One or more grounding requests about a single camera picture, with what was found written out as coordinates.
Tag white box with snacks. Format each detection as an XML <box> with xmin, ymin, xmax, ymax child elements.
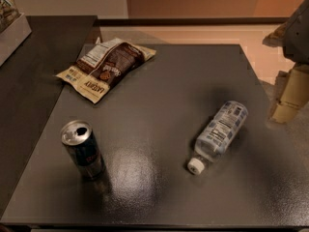
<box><xmin>0</xmin><ymin>0</ymin><xmax>32</xmax><ymax>66</ymax></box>

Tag redbull can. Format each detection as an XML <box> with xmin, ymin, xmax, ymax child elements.
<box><xmin>61</xmin><ymin>120</ymin><xmax>105</xmax><ymax>180</ymax></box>

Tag clear plastic water bottle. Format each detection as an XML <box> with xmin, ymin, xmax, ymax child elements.
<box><xmin>187</xmin><ymin>101</ymin><xmax>248</xmax><ymax>175</ymax></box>

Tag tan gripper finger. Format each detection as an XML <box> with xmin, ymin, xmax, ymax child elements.
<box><xmin>269</xmin><ymin>64</ymin><xmax>309</xmax><ymax>124</ymax></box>

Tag brown chip bag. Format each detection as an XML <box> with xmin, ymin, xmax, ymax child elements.
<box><xmin>57</xmin><ymin>38</ymin><xmax>156</xmax><ymax>103</ymax></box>

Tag dark side table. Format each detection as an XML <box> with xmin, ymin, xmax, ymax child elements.
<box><xmin>0</xmin><ymin>15</ymin><xmax>97</xmax><ymax>217</ymax></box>

